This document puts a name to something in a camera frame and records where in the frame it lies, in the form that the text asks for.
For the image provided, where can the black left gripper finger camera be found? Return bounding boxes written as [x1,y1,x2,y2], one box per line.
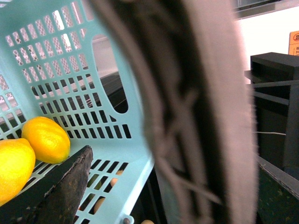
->
[0,146,93,224]

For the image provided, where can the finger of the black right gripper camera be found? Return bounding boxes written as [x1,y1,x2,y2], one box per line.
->
[258,162,299,224]

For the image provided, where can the yellow lemon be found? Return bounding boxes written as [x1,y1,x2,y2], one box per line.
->
[0,138,36,205]
[21,117,71,164]

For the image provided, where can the mint green shopping basket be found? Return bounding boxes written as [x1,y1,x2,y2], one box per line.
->
[0,0,154,224]

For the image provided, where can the black upper shelf frame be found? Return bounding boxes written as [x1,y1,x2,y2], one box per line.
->
[245,52,299,179]

